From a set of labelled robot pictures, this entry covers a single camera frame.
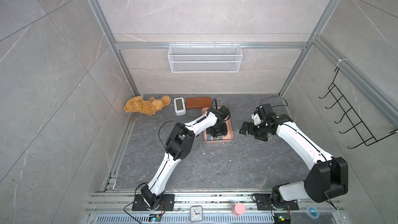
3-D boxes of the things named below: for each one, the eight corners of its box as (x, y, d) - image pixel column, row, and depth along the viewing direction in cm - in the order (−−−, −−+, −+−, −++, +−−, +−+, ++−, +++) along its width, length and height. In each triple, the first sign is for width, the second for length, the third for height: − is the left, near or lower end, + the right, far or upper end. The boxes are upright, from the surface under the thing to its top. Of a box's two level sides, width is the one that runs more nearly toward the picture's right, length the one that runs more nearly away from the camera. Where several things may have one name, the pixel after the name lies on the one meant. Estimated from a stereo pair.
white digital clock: (175, 116, 108) (174, 113, 105) (173, 101, 117) (172, 97, 114) (186, 114, 109) (186, 111, 106) (184, 100, 118) (183, 96, 115)
